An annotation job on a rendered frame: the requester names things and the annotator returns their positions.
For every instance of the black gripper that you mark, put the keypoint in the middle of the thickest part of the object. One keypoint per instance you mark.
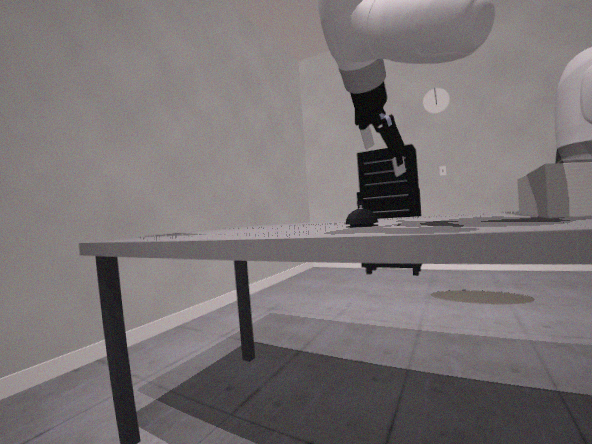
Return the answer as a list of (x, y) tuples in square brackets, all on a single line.
[(369, 108)]

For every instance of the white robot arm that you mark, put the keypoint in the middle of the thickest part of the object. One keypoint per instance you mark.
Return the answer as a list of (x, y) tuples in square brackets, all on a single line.
[(439, 31)]

